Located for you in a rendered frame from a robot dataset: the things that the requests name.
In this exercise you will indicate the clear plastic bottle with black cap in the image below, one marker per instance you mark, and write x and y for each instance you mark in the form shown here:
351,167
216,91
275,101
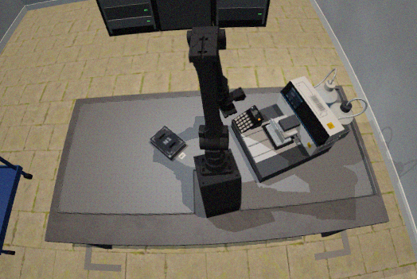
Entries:
341,110

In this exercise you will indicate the clear bottle with grey cap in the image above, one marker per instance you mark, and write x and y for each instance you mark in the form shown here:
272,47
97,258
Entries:
329,94

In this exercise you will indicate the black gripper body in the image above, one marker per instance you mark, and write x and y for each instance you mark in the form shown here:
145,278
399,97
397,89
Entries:
225,111

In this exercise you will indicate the white multiwell plate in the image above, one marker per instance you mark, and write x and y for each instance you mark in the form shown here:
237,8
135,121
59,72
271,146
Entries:
275,137

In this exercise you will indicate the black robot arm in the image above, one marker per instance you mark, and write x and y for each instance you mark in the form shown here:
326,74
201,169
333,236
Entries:
204,43

